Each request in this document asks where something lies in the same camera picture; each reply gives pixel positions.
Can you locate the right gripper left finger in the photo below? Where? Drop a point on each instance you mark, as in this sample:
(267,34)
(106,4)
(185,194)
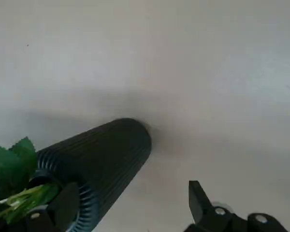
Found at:
(62,210)

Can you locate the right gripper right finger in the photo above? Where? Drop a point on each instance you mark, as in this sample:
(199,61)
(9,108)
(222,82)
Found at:
(203,212)

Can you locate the black ribbed vase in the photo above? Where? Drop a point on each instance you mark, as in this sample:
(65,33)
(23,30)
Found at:
(106,157)

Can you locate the red rose bouquet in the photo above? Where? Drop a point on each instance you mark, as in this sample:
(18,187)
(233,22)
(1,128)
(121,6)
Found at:
(9,166)

